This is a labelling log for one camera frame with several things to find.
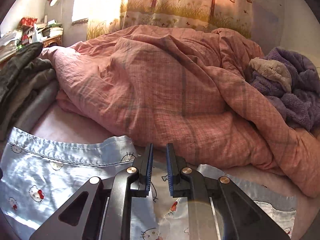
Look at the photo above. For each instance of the carved wooden desk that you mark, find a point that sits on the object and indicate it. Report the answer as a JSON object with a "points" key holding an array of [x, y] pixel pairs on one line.
{"points": [[49, 42]]}

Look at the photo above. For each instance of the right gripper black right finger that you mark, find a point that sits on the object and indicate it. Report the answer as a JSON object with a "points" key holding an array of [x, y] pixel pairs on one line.
{"points": [[217, 208]]}

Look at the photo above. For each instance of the dark folded clothes pile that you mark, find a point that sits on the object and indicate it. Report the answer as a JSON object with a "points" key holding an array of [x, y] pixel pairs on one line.
{"points": [[28, 87]]}

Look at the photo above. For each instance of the purple fleece blanket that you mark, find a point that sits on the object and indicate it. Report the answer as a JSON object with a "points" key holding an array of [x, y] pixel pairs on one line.
{"points": [[290, 81]]}

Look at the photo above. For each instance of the pink checked quilt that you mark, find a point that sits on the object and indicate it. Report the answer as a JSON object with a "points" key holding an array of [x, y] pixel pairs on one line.
{"points": [[189, 88]]}

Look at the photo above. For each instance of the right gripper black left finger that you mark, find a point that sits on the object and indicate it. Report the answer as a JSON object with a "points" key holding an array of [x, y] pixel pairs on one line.
{"points": [[101, 208]]}

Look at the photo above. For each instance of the stack of books and papers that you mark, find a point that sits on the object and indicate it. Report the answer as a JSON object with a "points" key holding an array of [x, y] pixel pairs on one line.
{"points": [[14, 40]]}

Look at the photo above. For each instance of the tree print curtain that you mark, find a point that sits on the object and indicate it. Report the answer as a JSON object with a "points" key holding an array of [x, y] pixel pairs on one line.
{"points": [[109, 16]]}

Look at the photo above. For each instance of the red box on desk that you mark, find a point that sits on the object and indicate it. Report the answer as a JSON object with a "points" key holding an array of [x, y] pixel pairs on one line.
{"points": [[28, 21]]}

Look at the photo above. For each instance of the light blue Hello Kitty pants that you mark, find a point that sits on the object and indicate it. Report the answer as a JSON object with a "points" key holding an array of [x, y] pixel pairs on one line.
{"points": [[38, 176]]}

